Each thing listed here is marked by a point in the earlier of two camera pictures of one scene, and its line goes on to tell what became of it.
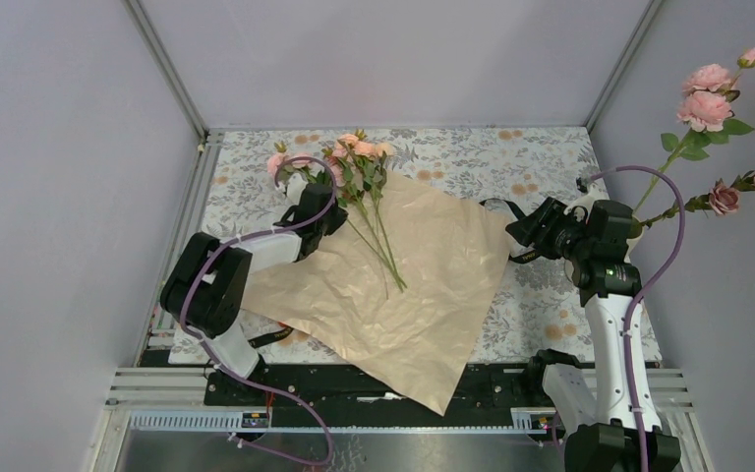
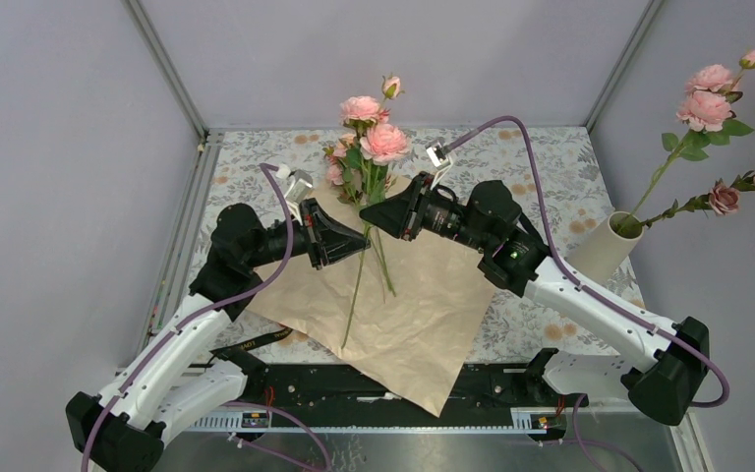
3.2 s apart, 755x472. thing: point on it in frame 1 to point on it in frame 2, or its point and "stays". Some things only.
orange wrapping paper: x=407 y=279 stays
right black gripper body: x=572 y=240 to x=441 y=216
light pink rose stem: x=283 y=164 to x=356 y=159
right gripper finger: x=532 y=229 to x=393 y=214
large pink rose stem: x=708 y=99 stays
